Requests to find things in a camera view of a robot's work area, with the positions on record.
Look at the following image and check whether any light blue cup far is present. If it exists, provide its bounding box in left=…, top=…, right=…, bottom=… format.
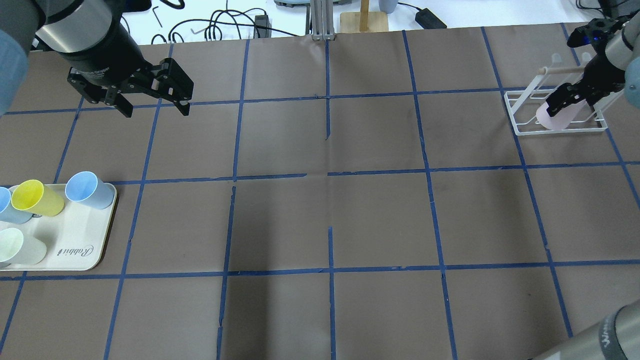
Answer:
left=0, top=187, right=34, bottom=224

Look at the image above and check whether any pink plastic cup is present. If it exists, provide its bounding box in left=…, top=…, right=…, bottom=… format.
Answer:
left=534, top=100, right=591, bottom=131

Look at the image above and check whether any grey plastic cup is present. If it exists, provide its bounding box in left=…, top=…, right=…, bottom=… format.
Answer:
left=13, top=234, right=48, bottom=265

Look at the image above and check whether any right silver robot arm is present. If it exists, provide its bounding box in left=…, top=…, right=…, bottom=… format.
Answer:
left=543, top=11, right=640, bottom=118

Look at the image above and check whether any aluminium frame post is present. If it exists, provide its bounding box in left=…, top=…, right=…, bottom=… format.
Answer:
left=309, top=0, right=336, bottom=41

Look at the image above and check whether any black power adapter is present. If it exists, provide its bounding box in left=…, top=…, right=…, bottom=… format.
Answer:
left=414, top=7, right=448, bottom=30

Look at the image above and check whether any cream plastic tray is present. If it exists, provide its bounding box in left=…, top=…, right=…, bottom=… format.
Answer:
left=1, top=199, right=115, bottom=272

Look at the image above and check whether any white wire cup rack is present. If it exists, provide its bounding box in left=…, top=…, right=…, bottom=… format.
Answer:
left=503, top=53, right=620, bottom=137

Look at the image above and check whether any light blue cup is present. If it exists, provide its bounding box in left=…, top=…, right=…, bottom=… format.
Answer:
left=0, top=187, right=34, bottom=224
left=64, top=171, right=116, bottom=210

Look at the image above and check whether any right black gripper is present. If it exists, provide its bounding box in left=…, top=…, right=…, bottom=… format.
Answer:
left=545, top=54, right=626, bottom=117

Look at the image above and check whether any yellow plastic cup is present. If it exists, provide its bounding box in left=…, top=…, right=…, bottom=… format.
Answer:
left=10, top=179, right=66, bottom=217

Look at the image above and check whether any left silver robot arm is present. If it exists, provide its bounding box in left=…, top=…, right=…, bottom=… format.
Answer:
left=0, top=0, right=194, bottom=117

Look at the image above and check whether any cream plastic cup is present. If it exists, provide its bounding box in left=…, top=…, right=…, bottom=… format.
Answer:
left=0, top=227, right=25, bottom=268

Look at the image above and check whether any wooden mug tree stand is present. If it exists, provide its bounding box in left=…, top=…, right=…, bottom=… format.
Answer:
left=338, top=0, right=389, bottom=34

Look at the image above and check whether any light blue cup near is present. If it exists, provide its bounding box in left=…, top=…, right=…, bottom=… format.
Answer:
left=64, top=171, right=116, bottom=210

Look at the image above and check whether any blue cup on desk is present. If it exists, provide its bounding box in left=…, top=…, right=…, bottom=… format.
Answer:
left=378, top=0, right=399, bottom=15

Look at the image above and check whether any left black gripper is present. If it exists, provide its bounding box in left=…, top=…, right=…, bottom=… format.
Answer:
left=67, top=30, right=195, bottom=118

